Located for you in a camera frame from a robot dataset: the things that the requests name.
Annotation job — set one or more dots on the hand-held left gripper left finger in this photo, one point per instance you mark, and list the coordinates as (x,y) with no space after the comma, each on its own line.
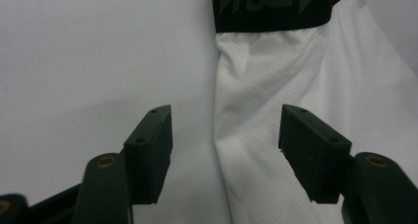
(149,151)

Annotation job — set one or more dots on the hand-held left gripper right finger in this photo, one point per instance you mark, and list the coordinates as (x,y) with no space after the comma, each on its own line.
(312,151)

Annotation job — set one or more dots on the white shorts with black waistband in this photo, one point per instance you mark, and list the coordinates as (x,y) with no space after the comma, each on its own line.
(279,86)

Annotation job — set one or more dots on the white table cover board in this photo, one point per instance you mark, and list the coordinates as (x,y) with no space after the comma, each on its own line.
(82,53)

